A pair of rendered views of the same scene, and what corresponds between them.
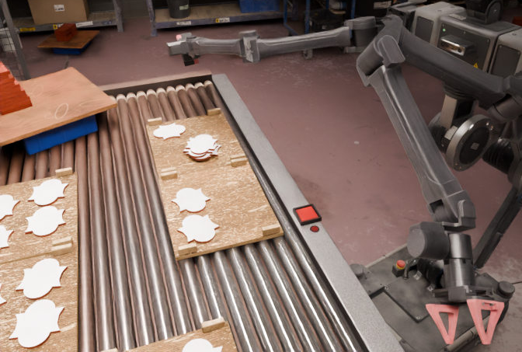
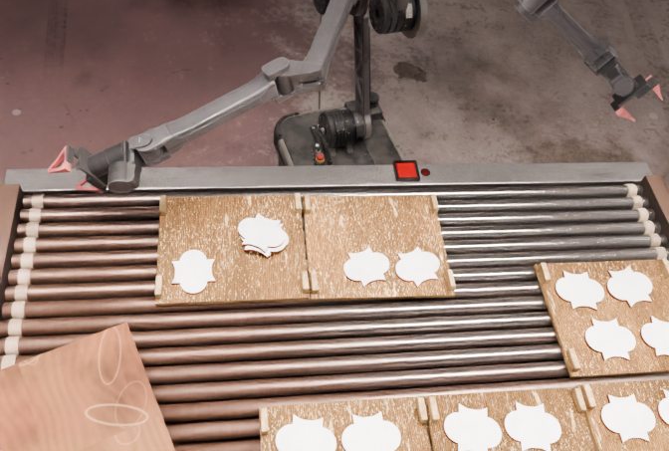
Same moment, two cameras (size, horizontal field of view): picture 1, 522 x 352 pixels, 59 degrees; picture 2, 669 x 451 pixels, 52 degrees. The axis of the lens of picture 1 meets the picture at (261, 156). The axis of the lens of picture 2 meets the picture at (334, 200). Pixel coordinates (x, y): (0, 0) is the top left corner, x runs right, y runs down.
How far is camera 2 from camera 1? 1.94 m
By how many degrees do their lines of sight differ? 62
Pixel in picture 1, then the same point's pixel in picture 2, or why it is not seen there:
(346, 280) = (493, 171)
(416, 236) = (622, 83)
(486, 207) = (215, 57)
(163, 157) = (260, 287)
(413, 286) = (341, 161)
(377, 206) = not seen: hidden behind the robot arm
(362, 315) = (528, 174)
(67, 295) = (497, 401)
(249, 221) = (413, 219)
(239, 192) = (360, 217)
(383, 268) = not seen: hidden behind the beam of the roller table
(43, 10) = not seen: outside the picture
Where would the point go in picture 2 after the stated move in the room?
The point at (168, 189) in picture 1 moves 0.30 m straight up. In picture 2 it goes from (335, 288) to (350, 227)
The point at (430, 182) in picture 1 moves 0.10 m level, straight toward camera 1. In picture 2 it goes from (595, 50) to (628, 67)
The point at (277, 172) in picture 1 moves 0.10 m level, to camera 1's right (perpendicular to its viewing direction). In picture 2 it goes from (325, 175) to (331, 152)
